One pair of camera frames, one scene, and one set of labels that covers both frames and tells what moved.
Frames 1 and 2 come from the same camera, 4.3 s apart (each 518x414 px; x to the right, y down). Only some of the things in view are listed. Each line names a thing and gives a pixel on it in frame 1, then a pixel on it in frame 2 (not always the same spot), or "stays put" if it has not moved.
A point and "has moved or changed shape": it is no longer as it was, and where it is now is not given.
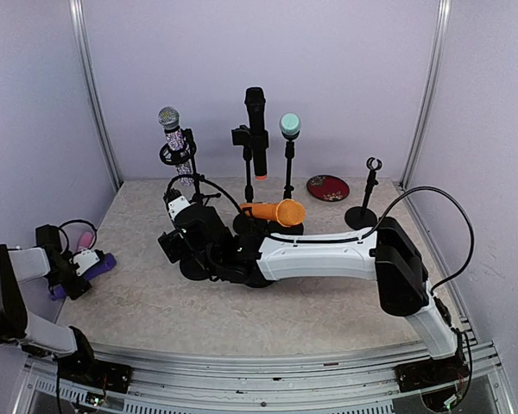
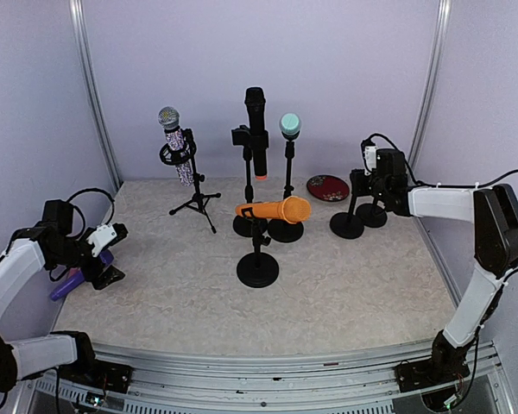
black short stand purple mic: x=194 y=268 → x=348 y=224
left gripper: x=76 y=290 → x=104 y=279
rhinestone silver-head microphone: x=169 y=118 stays put
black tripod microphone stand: x=186 y=154 stays put
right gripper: x=172 y=246 → x=358 y=187
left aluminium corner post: x=80 y=30 stays put
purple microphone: x=107 y=261 stays put
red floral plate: x=327 y=188 stays put
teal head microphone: x=290 y=126 stays put
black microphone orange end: x=255 y=103 stays put
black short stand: x=363 y=217 has moved or changed shape
